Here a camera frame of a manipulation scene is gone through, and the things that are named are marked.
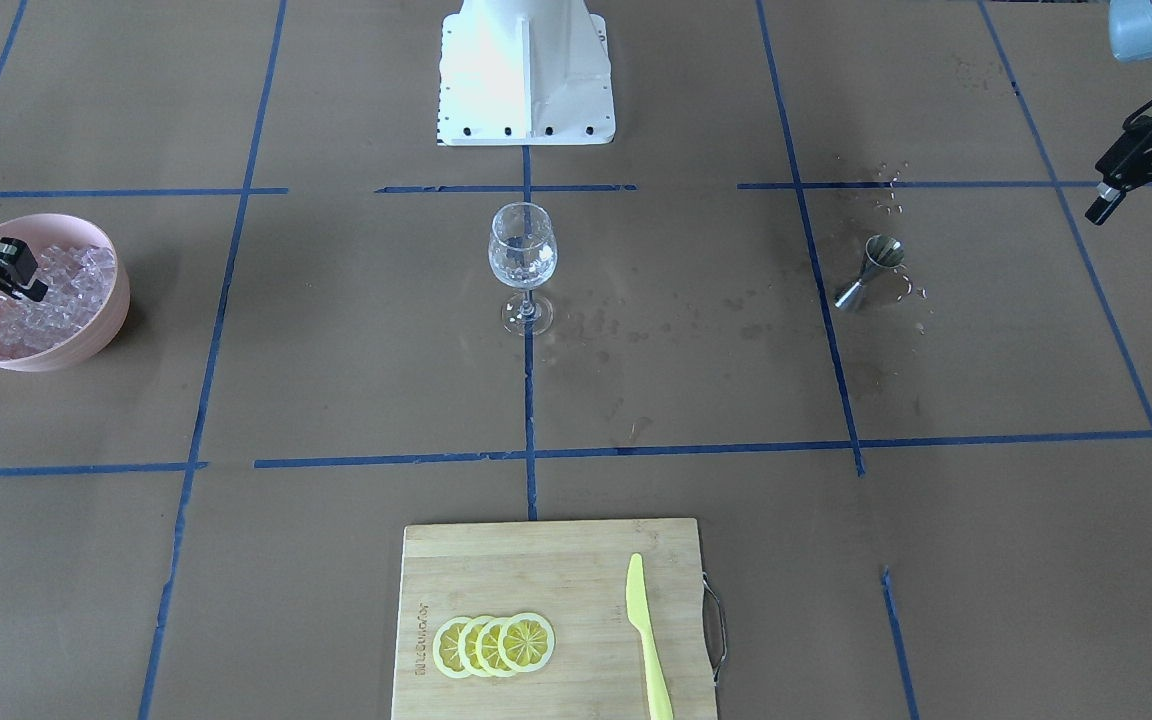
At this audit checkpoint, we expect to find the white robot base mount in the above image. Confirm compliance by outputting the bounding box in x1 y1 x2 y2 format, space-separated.
435 1 617 147

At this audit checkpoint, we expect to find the lemon slice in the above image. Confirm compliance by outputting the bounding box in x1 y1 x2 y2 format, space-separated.
457 615 497 679
497 612 556 673
434 616 472 679
475 617 516 679

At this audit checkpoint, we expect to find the clear ice cubes pile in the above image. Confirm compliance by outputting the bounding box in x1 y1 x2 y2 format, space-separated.
0 245 116 359

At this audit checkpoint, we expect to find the pink ice bowl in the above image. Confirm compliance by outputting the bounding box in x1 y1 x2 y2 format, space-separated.
0 213 131 372

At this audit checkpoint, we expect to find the yellow plastic knife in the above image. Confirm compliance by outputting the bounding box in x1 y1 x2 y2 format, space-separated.
623 553 675 719

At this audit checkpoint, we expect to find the steel double jigger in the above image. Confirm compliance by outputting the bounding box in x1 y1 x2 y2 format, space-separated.
832 234 905 311

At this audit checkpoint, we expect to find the clear wine glass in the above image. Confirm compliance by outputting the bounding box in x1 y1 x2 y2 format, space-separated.
488 202 559 336

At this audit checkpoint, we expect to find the bamboo cutting board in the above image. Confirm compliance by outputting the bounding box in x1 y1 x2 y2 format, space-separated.
391 518 718 719

